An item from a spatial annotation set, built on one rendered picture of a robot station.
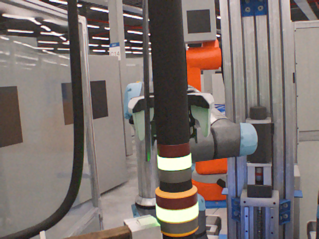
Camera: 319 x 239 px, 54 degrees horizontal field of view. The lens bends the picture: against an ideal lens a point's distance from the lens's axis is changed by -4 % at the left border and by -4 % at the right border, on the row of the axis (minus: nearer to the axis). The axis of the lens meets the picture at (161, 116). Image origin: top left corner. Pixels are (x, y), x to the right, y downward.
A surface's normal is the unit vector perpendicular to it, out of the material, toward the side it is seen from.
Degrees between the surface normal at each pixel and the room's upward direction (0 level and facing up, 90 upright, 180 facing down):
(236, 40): 90
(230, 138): 67
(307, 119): 90
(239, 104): 90
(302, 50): 90
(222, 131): 45
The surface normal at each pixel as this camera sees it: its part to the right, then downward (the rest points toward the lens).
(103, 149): 0.85, 0.00
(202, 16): -0.05, 0.12
